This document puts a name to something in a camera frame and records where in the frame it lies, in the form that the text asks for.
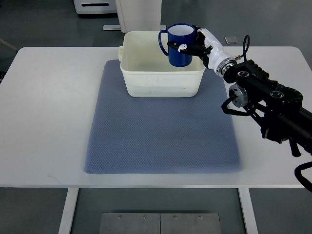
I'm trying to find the white table frame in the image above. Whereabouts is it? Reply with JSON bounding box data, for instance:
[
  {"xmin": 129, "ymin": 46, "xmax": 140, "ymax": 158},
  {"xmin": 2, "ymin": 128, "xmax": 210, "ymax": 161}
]
[{"xmin": 58, "ymin": 188, "xmax": 258, "ymax": 234}]

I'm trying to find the small grey floor plate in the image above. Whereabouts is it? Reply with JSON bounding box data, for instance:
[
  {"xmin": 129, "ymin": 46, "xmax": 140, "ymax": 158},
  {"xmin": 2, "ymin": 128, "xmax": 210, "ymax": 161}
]
[{"xmin": 224, "ymin": 36, "xmax": 238, "ymax": 45}]

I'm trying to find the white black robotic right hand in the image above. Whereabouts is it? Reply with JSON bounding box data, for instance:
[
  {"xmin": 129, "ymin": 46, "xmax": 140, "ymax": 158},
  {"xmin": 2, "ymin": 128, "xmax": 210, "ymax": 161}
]
[{"xmin": 167, "ymin": 25, "xmax": 236, "ymax": 77}]

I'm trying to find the blue enamel mug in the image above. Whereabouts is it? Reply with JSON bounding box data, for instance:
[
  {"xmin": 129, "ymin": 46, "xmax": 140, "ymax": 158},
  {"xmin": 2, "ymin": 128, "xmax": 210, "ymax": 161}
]
[{"xmin": 158, "ymin": 23, "xmax": 195, "ymax": 67}]

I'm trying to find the white cabinet with slot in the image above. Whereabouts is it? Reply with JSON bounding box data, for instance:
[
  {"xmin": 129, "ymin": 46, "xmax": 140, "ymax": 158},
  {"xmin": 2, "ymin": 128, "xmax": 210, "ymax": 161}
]
[{"xmin": 73, "ymin": 0, "xmax": 117, "ymax": 15}]

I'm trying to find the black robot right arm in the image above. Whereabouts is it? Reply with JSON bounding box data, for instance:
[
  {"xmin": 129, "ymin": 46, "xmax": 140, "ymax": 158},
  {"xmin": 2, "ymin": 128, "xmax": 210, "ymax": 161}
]
[{"xmin": 221, "ymin": 35, "xmax": 312, "ymax": 157}]

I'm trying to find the grey metal floor plate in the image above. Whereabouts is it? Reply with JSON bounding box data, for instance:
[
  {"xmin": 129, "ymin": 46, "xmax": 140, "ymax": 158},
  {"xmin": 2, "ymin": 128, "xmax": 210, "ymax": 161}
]
[{"xmin": 99, "ymin": 213, "xmax": 221, "ymax": 234}]

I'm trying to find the white column stand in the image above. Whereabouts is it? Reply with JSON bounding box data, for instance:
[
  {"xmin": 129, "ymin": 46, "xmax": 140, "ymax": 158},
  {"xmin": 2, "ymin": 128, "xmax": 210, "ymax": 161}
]
[{"xmin": 103, "ymin": 0, "xmax": 167, "ymax": 33}]

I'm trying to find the blue textured fabric mat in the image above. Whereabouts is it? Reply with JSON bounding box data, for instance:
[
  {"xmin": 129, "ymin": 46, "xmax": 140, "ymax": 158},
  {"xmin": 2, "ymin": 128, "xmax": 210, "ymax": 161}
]
[{"xmin": 84, "ymin": 60, "xmax": 242, "ymax": 174}]

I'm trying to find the cream plastic storage box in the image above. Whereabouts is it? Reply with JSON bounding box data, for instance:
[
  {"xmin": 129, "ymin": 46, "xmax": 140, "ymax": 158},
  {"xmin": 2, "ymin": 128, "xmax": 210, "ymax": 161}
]
[{"xmin": 118, "ymin": 31, "xmax": 205, "ymax": 98}]

